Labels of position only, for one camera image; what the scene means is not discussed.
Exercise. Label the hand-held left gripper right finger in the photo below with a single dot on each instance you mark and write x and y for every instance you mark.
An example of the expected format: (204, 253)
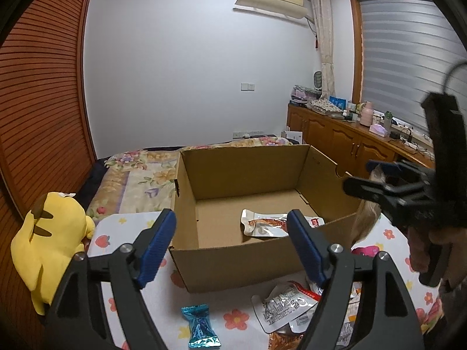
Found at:
(306, 248)

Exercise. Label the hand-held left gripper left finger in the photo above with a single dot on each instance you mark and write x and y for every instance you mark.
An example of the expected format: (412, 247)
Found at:
(157, 248)

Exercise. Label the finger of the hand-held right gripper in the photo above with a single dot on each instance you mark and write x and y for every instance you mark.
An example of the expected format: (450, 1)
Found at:
(375, 191)
(394, 169)

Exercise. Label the shiny gold snack packet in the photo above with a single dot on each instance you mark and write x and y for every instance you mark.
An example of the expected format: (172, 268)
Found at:
(365, 222)

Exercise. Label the silver packet with orange label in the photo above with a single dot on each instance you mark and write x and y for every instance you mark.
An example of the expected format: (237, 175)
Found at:
(348, 321)

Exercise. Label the brown cardboard box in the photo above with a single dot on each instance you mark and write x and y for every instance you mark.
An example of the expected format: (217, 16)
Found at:
(237, 175)

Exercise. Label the person's right hand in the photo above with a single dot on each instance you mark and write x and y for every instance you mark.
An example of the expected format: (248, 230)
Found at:
(419, 251)

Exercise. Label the silver red snack packet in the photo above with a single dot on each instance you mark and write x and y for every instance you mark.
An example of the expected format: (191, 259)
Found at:
(262, 226)

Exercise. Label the green lidded bottle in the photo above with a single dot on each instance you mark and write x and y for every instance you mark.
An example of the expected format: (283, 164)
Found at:
(388, 119)

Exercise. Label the pink thermos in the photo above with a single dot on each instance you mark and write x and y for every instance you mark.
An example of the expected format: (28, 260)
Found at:
(366, 115)

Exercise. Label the silver packet with red edge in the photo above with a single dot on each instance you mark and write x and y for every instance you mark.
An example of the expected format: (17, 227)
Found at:
(281, 306)

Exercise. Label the floral quilt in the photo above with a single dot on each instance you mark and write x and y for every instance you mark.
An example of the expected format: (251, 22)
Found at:
(138, 178)

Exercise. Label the wooden cabinet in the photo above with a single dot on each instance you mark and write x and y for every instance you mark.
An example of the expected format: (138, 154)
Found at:
(328, 135)

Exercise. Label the blue box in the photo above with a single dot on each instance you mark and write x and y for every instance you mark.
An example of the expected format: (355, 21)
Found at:
(337, 102)

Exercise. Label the fruit print blanket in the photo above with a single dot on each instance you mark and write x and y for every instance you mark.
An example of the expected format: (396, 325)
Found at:
(233, 299)

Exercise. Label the blue wrapped candy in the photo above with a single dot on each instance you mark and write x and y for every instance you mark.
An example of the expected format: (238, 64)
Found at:
(200, 326)

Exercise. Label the folded floral cloth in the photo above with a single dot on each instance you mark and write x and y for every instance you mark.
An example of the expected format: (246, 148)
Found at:
(324, 106)

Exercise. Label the orange snack packet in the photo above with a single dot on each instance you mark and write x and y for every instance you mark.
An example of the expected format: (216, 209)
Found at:
(284, 341)

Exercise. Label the white paper bag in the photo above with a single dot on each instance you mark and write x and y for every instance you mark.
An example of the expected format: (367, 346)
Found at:
(292, 136)

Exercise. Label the window with striped blind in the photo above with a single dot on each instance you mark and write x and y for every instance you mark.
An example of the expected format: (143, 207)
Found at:
(401, 51)

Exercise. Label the yellow plush toy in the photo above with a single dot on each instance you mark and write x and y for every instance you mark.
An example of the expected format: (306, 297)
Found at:
(51, 233)

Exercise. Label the purple cloth pile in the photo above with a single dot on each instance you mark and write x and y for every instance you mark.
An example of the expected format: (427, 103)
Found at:
(304, 94)

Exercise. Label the small white fan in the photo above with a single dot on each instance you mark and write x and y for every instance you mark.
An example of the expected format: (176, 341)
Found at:
(319, 80)

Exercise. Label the beige curtain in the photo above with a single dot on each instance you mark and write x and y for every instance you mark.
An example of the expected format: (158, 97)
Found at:
(324, 36)

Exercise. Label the brown louvred wardrobe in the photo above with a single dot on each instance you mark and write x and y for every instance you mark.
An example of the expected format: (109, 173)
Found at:
(43, 98)

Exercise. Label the white wall switch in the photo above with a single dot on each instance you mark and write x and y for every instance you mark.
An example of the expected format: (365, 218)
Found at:
(248, 86)

